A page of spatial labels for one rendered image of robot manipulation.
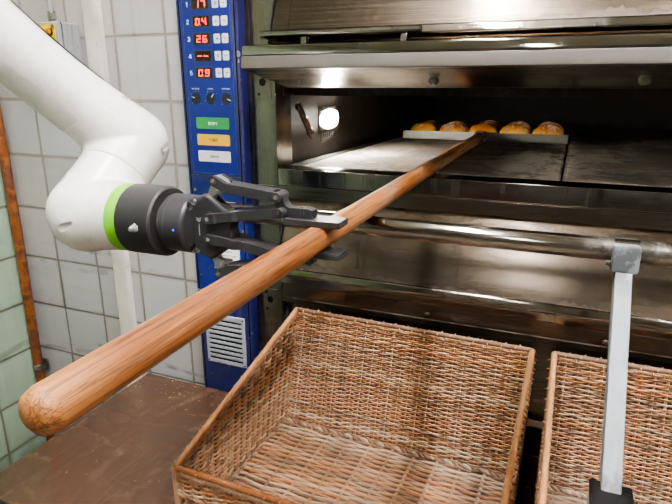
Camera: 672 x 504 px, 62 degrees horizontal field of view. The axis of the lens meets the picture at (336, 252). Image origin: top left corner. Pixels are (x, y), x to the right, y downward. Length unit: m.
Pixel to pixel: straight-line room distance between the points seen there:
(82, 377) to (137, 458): 1.02
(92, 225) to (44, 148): 1.00
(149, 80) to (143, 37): 0.10
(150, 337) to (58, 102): 0.51
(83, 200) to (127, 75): 0.78
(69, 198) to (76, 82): 0.16
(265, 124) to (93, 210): 0.62
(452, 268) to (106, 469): 0.85
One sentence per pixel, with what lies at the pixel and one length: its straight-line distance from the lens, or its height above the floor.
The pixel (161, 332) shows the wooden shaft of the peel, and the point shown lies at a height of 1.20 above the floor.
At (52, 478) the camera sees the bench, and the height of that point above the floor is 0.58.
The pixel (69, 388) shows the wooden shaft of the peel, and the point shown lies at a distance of 0.35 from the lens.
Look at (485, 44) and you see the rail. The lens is 1.01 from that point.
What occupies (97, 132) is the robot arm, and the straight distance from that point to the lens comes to 0.86.
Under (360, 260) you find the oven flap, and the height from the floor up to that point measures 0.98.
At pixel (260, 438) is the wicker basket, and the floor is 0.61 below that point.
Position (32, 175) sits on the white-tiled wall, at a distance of 1.84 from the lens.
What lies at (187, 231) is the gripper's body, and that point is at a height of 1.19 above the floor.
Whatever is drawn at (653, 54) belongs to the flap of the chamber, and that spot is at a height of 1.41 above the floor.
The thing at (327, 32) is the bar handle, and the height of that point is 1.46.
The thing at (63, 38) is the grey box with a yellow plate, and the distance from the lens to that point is 1.60.
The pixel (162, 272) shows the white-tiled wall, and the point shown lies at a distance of 1.58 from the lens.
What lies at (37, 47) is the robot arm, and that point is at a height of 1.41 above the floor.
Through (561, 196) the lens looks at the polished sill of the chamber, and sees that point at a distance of 1.16.
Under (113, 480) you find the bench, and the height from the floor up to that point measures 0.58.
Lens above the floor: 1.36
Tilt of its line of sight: 17 degrees down
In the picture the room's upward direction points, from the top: straight up
